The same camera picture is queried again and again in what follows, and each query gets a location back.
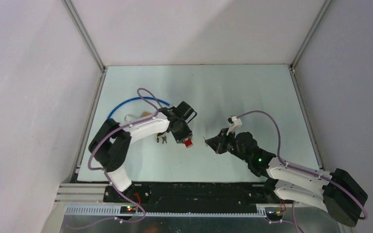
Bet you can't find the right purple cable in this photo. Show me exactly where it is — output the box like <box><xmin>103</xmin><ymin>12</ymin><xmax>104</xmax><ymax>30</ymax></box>
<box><xmin>237</xmin><ymin>110</ymin><xmax>369</xmax><ymax>233</ymax></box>

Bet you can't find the purple cable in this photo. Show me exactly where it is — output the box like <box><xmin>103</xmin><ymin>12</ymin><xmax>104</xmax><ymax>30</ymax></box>
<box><xmin>237</xmin><ymin>110</ymin><xmax>369</xmax><ymax>233</ymax></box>
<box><xmin>64</xmin><ymin>87</ymin><xmax>161</xmax><ymax>231</ymax></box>

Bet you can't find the silver key pair front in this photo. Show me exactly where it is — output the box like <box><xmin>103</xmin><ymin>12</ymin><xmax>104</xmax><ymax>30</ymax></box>
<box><xmin>156</xmin><ymin>134</ymin><xmax>167</xmax><ymax>144</ymax></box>

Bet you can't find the left aluminium frame post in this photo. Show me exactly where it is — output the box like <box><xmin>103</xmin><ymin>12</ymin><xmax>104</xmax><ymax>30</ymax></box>
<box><xmin>62</xmin><ymin>0</ymin><xmax>106</xmax><ymax>182</ymax></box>

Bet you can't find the blue cable lock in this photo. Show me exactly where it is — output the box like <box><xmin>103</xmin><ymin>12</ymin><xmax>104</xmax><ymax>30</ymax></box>
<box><xmin>107</xmin><ymin>96</ymin><xmax>171</xmax><ymax>119</ymax></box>

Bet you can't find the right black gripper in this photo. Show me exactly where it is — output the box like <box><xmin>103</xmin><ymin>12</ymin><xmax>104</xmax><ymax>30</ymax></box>
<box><xmin>205</xmin><ymin>128</ymin><xmax>250</xmax><ymax>164</ymax></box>

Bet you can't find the white cable duct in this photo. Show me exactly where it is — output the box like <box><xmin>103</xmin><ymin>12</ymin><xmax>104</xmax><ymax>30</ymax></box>
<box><xmin>64</xmin><ymin>205</ymin><xmax>268</xmax><ymax>217</ymax></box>

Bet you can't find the aluminium frame post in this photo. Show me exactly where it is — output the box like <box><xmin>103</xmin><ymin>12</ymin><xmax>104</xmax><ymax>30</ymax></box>
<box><xmin>288</xmin><ymin>0</ymin><xmax>335</xmax><ymax>168</ymax></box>
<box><xmin>62</xmin><ymin>0</ymin><xmax>106</xmax><ymax>182</ymax></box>

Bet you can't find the red cable padlock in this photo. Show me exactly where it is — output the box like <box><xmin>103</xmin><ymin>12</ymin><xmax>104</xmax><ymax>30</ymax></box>
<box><xmin>183</xmin><ymin>138</ymin><xmax>193</xmax><ymax>148</ymax></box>

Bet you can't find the right aluminium frame post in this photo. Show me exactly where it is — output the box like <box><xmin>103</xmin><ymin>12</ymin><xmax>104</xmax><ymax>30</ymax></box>
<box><xmin>288</xmin><ymin>0</ymin><xmax>335</xmax><ymax>168</ymax></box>

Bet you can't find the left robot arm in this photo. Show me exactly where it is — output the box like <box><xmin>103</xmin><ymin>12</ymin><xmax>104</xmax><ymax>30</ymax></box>
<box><xmin>88</xmin><ymin>101</ymin><xmax>197</xmax><ymax>202</ymax></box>

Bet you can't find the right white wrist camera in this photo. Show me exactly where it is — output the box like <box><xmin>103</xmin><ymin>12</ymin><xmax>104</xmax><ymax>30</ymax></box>
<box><xmin>226</xmin><ymin>116</ymin><xmax>242</xmax><ymax>135</ymax></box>

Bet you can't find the brass padlock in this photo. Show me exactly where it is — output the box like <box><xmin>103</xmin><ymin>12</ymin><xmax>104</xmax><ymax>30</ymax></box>
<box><xmin>124</xmin><ymin>111</ymin><xmax>151</xmax><ymax>122</ymax></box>

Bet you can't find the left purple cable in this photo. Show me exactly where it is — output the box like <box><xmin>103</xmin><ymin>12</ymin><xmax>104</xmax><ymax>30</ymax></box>
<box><xmin>64</xmin><ymin>87</ymin><xmax>161</xmax><ymax>231</ymax></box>

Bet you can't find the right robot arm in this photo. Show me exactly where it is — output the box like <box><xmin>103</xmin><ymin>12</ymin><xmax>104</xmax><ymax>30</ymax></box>
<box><xmin>204</xmin><ymin>128</ymin><xmax>368</xmax><ymax>227</ymax></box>

